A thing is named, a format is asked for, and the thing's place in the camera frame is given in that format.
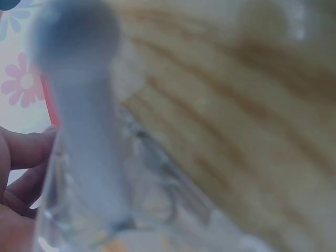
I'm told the person's left hand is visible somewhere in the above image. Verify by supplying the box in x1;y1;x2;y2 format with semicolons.
0;124;59;252

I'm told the pale blue rounded utensil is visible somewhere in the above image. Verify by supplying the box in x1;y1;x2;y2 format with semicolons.
27;0;133;229

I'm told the red stick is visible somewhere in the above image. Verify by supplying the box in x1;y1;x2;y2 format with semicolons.
39;72;60;127

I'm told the clear glass cup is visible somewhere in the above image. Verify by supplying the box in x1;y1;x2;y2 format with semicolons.
30;104;221;252

